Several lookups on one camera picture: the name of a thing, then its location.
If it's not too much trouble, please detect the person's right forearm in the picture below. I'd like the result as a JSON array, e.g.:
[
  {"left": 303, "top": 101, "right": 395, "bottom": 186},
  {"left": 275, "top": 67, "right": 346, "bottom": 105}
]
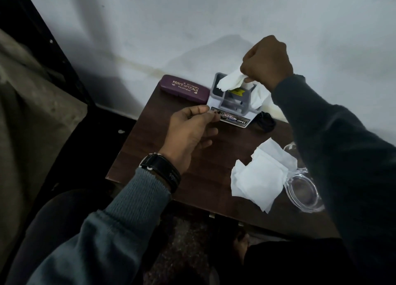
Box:
[{"left": 271, "top": 74, "right": 396, "bottom": 285}]

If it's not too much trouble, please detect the white tissue wad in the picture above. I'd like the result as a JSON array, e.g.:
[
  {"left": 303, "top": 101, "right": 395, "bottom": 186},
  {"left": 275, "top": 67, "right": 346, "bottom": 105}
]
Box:
[{"left": 247, "top": 81, "right": 274, "bottom": 110}]

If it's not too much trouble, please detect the person's left forearm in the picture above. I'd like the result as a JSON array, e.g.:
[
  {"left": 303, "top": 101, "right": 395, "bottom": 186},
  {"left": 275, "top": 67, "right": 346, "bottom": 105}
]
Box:
[{"left": 26, "top": 168, "right": 172, "bottom": 285}]

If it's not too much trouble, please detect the white tissue sheet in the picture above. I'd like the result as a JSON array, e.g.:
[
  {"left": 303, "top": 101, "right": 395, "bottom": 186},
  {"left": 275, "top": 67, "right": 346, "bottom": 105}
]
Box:
[{"left": 216, "top": 68, "right": 250, "bottom": 92}]

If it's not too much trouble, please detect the grey plastic organizer box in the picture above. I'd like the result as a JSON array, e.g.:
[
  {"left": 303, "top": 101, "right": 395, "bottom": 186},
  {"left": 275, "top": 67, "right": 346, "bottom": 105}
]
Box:
[{"left": 206, "top": 72, "right": 264, "bottom": 129}]

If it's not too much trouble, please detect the pile of white tissue papers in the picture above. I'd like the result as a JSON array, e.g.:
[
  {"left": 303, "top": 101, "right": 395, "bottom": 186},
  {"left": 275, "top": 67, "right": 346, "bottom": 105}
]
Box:
[{"left": 230, "top": 137, "right": 298, "bottom": 214}]

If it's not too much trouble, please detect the khaki blanket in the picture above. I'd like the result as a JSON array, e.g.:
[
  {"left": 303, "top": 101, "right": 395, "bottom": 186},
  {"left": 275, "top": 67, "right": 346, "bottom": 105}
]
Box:
[{"left": 0, "top": 28, "right": 89, "bottom": 264}]

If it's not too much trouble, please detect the black cable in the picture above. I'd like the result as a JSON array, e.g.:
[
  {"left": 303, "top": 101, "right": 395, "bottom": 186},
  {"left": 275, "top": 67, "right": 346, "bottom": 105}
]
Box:
[{"left": 255, "top": 111, "right": 277, "bottom": 133}]

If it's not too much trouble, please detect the black wristwatch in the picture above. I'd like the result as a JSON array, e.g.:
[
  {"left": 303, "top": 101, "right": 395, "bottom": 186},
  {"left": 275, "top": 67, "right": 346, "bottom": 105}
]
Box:
[{"left": 139, "top": 153, "right": 182, "bottom": 194}]

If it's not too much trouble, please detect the maroon spectacle case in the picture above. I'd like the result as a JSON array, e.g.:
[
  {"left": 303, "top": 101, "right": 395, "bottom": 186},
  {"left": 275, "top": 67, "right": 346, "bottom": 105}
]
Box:
[{"left": 158, "top": 74, "right": 211, "bottom": 104}]

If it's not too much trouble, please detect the clear glass ashtray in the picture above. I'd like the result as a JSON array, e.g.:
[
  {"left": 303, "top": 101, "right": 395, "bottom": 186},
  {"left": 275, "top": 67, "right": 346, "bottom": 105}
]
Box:
[{"left": 283, "top": 167, "right": 325, "bottom": 214}]

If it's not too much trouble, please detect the person's right hand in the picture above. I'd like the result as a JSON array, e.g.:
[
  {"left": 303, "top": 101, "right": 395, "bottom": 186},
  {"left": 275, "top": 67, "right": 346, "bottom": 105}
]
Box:
[{"left": 240, "top": 35, "right": 294, "bottom": 93}]

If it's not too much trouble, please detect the person's left hand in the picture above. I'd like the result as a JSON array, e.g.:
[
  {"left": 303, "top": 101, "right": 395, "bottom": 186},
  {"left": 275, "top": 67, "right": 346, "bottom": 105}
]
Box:
[{"left": 159, "top": 104, "right": 222, "bottom": 175}]

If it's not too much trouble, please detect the black bed frame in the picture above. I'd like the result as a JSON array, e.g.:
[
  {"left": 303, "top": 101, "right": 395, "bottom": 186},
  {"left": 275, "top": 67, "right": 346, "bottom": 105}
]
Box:
[{"left": 0, "top": 0, "right": 95, "bottom": 106}]

